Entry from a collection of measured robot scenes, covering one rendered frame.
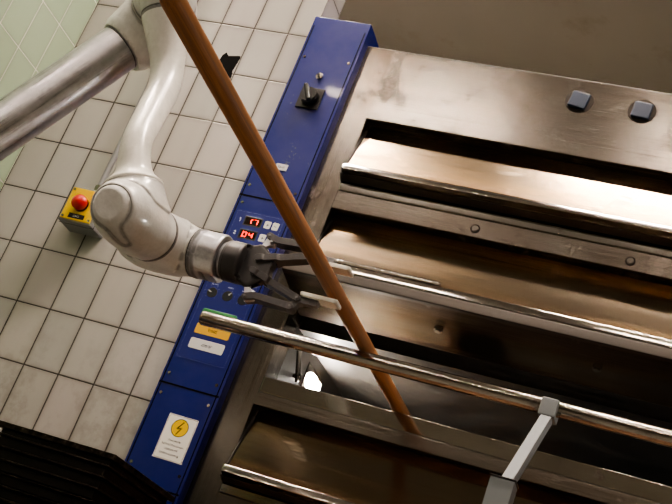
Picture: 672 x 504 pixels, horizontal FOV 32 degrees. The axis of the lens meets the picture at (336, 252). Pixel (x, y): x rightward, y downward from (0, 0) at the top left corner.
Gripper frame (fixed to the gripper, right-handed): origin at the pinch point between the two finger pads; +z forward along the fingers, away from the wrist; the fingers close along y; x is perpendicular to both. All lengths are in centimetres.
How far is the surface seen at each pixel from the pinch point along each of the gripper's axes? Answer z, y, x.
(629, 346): 46, -21, -48
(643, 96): 32, -89, -63
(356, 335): 0.9, 1.0, -19.7
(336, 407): -13, 4, -63
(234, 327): -25.8, 3.6, -25.6
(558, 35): -77, -331, -383
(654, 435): 57, 3, -25
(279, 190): 1.4, 1.1, 35.3
